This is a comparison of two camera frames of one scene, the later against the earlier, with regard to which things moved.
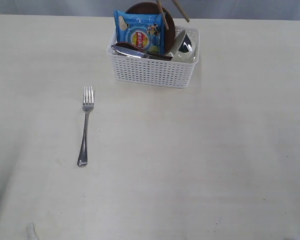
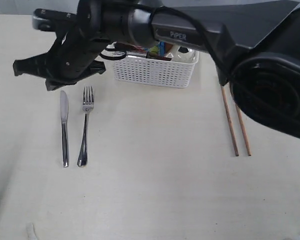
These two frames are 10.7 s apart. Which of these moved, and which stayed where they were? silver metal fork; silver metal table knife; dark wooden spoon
Moved: silver metal table knife
Stayed: silver metal fork; dark wooden spoon
